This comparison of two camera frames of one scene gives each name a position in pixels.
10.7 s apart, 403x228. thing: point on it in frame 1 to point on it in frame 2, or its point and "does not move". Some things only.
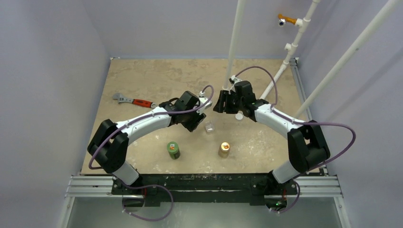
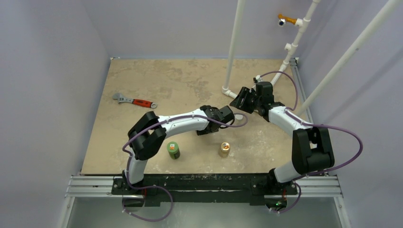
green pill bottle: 173,150 does not move
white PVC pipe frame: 302,23 does not move
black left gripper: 193,124 to 201,132
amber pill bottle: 223,152 does not move
